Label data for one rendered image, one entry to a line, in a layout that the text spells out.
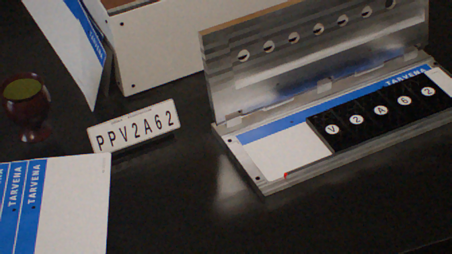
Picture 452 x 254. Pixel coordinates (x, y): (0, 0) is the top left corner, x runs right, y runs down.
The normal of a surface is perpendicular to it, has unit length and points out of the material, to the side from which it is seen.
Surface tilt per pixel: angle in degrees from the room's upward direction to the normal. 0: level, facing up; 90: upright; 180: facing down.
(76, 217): 0
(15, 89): 0
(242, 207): 0
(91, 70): 69
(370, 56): 81
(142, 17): 90
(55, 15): 63
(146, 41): 90
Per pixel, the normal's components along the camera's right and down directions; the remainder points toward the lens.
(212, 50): 0.42, 0.46
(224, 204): -0.07, -0.74
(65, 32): -0.82, -0.01
